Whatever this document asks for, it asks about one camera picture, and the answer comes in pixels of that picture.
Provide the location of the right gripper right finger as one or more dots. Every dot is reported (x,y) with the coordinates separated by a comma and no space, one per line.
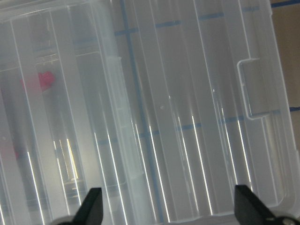
(250,210)

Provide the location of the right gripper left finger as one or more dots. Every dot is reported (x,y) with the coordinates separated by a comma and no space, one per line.
(91,210)

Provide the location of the clear plastic box lid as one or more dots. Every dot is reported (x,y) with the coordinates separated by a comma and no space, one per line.
(166,105)

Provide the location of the red block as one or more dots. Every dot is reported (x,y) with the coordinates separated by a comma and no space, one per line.
(39,82)

